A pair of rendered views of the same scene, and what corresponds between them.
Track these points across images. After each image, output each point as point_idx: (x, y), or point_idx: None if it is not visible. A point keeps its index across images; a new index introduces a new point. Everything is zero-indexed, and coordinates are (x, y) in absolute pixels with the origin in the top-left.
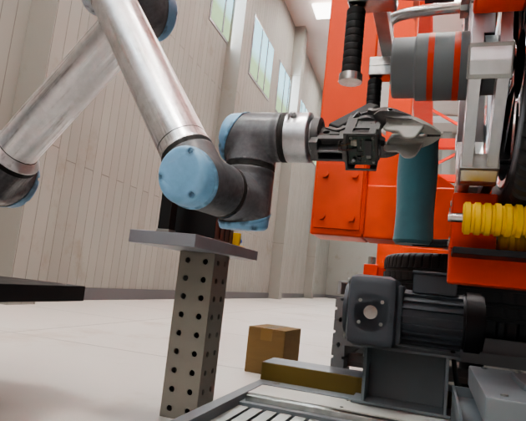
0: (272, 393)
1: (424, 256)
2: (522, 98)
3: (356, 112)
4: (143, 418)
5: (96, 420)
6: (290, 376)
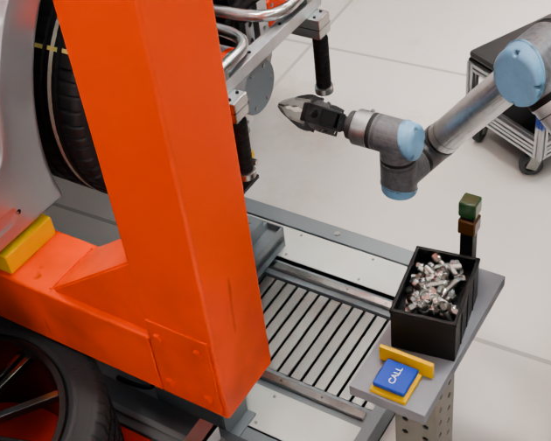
0: (334, 430)
1: (98, 368)
2: None
3: (329, 101)
4: (465, 439)
5: (507, 426)
6: None
